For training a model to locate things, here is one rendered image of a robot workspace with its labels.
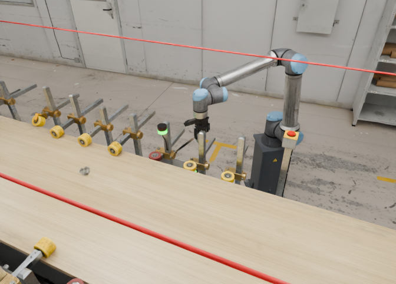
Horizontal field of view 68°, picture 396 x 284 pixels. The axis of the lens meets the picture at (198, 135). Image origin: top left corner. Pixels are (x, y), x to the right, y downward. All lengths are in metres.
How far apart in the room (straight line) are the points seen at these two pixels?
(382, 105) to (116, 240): 3.89
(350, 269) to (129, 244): 0.99
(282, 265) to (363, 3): 3.33
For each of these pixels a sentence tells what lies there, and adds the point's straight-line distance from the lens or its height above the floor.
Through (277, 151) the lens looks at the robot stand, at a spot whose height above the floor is 0.59.
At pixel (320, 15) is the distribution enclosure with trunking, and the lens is 3.93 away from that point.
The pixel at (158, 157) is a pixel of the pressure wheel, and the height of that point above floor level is 0.91.
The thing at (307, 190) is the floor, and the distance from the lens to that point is 3.12.
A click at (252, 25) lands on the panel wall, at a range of 4.28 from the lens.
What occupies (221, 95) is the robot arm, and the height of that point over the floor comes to 1.29.
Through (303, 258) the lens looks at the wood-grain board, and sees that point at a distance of 1.50.
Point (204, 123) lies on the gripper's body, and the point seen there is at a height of 1.12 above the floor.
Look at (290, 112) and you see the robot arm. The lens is 2.21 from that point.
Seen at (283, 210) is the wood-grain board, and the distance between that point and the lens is 1.65.
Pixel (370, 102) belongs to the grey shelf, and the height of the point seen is 0.16.
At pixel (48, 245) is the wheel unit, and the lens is 1.55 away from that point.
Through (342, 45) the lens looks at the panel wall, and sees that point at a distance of 4.27.
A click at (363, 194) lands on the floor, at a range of 3.29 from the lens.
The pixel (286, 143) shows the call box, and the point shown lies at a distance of 1.61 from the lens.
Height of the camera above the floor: 2.12
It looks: 36 degrees down
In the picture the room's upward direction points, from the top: 1 degrees counter-clockwise
